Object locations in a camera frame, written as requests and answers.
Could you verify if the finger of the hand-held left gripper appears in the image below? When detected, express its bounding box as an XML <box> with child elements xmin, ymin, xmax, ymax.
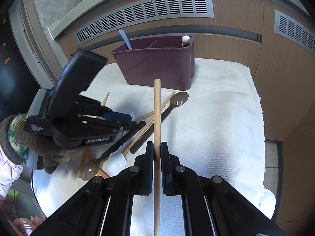
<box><xmin>55</xmin><ymin>117</ymin><xmax>147</xmax><ymax>138</ymax></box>
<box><xmin>74</xmin><ymin>95</ymin><xmax>133</xmax><ymax>121</ymax></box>

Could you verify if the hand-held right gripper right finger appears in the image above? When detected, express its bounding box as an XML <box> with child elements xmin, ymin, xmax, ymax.
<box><xmin>160</xmin><ymin>141</ymin><xmax>287</xmax><ymax>236</ymax></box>

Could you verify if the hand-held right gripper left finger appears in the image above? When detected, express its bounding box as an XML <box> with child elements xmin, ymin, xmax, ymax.
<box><xmin>30</xmin><ymin>141</ymin><xmax>155</xmax><ymax>236</ymax></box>

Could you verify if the white plastic spoon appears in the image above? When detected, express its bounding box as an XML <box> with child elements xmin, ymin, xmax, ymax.
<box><xmin>107</xmin><ymin>112</ymin><xmax>135</xmax><ymax>177</ymax></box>

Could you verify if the maroon plastic utensil holder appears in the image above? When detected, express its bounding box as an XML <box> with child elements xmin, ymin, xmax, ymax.
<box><xmin>111</xmin><ymin>35</ymin><xmax>196</xmax><ymax>91</ymax></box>

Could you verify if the grey translucent spoon black handle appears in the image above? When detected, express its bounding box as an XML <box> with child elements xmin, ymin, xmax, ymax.
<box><xmin>130</xmin><ymin>91</ymin><xmax>189</xmax><ymax>153</ymax></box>

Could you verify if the person's left forearm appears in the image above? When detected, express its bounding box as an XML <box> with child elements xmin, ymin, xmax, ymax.
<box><xmin>0</xmin><ymin>145</ymin><xmax>24</xmax><ymax>197</ymax></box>

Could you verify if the person's left hand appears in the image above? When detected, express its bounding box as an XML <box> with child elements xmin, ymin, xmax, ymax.
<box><xmin>0</xmin><ymin>114</ymin><xmax>72</xmax><ymax>174</ymax></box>

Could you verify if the white cloth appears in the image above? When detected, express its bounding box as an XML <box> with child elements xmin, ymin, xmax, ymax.
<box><xmin>32</xmin><ymin>58</ymin><xmax>276</xmax><ymax>236</ymax></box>

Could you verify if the dark panel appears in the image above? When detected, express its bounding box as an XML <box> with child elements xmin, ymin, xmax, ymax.
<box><xmin>0</xmin><ymin>12</ymin><xmax>41</xmax><ymax>118</ymax></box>

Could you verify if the grey stone window sill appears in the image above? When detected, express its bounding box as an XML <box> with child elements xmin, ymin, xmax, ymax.
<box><xmin>31</xmin><ymin>0</ymin><xmax>278</xmax><ymax>41</ymax></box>

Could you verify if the long grey vent grille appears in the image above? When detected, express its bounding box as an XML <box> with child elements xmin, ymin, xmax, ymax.
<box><xmin>74</xmin><ymin>0</ymin><xmax>214</xmax><ymax>46</ymax></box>

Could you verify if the green packet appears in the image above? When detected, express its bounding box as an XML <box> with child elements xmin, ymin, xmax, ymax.
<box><xmin>6</xmin><ymin>187</ymin><xmax>20</xmax><ymax>203</ymax></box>

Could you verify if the pink item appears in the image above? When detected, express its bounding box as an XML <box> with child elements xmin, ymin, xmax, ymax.
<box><xmin>13</xmin><ymin>215</ymin><xmax>47</xmax><ymax>236</ymax></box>

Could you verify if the wooden radiator cabinet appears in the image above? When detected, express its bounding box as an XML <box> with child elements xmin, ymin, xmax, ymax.
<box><xmin>59</xmin><ymin>0</ymin><xmax>315</xmax><ymax>227</ymax></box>

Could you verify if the short grey vent grille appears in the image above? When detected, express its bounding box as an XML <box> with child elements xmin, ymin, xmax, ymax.
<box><xmin>274</xmin><ymin>9</ymin><xmax>315</xmax><ymax>52</ymax></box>

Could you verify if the light blue utensil handle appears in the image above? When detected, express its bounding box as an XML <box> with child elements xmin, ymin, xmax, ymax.
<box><xmin>119</xmin><ymin>29</ymin><xmax>133</xmax><ymax>50</ymax></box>

